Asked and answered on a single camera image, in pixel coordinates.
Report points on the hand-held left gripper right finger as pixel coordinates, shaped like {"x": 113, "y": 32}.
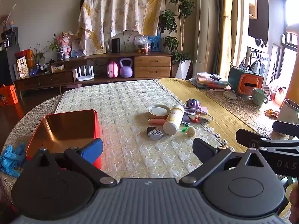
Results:
{"x": 202, "y": 149}

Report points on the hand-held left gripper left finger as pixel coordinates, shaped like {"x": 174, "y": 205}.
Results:
{"x": 92, "y": 148}

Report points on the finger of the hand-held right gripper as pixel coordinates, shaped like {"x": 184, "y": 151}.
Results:
{"x": 286, "y": 126}
{"x": 252, "y": 137}

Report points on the wooden ball with green stick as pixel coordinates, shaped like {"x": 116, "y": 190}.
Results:
{"x": 191, "y": 131}

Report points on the purple plastic clip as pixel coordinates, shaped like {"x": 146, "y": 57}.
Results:
{"x": 186, "y": 117}

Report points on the red metal tin box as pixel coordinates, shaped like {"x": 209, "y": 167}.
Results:
{"x": 60, "y": 130}

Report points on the white bottle with yellow label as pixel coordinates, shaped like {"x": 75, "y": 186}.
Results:
{"x": 173, "y": 120}

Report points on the black round tape measure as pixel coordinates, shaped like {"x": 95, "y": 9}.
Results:
{"x": 154, "y": 133}

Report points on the pink marker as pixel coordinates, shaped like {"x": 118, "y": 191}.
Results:
{"x": 156, "y": 121}

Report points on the gold jar lid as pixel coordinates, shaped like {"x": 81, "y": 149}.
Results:
{"x": 159, "y": 110}

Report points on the person's right forearm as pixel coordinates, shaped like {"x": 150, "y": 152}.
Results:
{"x": 294, "y": 205}

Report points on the white cup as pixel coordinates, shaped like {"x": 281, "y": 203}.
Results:
{"x": 288, "y": 110}

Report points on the small orange item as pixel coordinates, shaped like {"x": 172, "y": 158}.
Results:
{"x": 272, "y": 113}

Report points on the grey lace table cover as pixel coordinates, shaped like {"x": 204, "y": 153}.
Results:
{"x": 245, "y": 112}

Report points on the pink bottle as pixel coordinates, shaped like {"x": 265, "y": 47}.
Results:
{"x": 279, "y": 96}

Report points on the small red item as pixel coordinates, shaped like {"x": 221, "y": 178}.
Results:
{"x": 194, "y": 118}

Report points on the thin silver metal item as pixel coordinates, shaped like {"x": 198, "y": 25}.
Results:
{"x": 205, "y": 115}

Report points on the pink notepad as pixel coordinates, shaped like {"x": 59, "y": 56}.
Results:
{"x": 203, "y": 110}

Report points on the green mug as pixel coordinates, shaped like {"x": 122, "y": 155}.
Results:
{"x": 258, "y": 96}

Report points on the clear drinking glass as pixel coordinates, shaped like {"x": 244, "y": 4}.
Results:
{"x": 246, "y": 94}

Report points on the purple elephant-shaped toy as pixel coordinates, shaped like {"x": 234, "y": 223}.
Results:
{"x": 192, "y": 103}

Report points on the round beige coaster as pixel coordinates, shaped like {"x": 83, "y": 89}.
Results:
{"x": 229, "y": 95}

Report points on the quilted cream table mat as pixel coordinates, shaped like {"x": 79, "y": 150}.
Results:
{"x": 116, "y": 102}

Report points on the teal orange toaster box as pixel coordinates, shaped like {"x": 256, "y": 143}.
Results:
{"x": 247, "y": 81}

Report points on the pink tray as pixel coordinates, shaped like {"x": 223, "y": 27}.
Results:
{"x": 74, "y": 85}

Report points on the stack of folders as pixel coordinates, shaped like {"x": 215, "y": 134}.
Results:
{"x": 205, "y": 81}

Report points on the black remote control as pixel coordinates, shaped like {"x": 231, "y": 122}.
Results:
{"x": 216, "y": 76}

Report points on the kitchen utensil rack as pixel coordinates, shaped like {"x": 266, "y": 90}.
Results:
{"x": 257, "y": 60}

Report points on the white router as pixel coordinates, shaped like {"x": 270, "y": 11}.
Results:
{"x": 84, "y": 74}

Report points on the blue rubber glove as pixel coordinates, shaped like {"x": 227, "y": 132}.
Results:
{"x": 11, "y": 159}

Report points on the pink toy suitcase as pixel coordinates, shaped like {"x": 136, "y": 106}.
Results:
{"x": 112, "y": 70}

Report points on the white planter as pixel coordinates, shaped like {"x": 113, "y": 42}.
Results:
{"x": 183, "y": 70}

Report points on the purple kettlebell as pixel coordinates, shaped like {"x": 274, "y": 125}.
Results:
{"x": 126, "y": 70}

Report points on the yellow and white box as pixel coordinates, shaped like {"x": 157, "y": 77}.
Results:
{"x": 58, "y": 68}

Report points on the orange paper bag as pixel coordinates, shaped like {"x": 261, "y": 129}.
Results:
{"x": 8, "y": 95}

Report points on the wooden tv cabinet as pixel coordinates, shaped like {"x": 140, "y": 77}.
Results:
{"x": 151, "y": 61}

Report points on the clear glass vase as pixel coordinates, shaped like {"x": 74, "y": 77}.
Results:
{"x": 108, "y": 46}

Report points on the black cylinder speaker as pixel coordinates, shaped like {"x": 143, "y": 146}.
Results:
{"x": 115, "y": 45}

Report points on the thin leafy potted plant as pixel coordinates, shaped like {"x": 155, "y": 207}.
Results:
{"x": 38, "y": 57}

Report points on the white snack box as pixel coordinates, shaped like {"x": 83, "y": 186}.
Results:
{"x": 23, "y": 67}

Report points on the pink doll bouquet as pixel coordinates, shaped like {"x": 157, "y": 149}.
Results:
{"x": 65, "y": 43}

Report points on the small potted plant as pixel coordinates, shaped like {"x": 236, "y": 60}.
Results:
{"x": 55, "y": 45}

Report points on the yellow curtain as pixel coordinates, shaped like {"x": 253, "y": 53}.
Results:
{"x": 226, "y": 28}

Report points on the orange gift bag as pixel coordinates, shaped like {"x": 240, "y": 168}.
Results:
{"x": 26, "y": 56}

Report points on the plastic bag of fruit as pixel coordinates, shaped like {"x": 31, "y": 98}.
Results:
{"x": 142, "y": 44}

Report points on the blue picture box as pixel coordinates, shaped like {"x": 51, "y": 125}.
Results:
{"x": 155, "y": 43}

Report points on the beige standing air conditioner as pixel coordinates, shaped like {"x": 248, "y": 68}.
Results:
{"x": 208, "y": 28}

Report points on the dark side cabinet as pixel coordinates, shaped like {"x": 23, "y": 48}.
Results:
{"x": 9, "y": 56}

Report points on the floral cloth cover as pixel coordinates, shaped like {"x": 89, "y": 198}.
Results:
{"x": 116, "y": 11}

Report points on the tall green houseplant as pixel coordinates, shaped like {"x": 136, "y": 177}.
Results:
{"x": 179, "y": 0}

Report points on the dark wall cabinet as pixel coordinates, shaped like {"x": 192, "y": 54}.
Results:
{"x": 259, "y": 23}

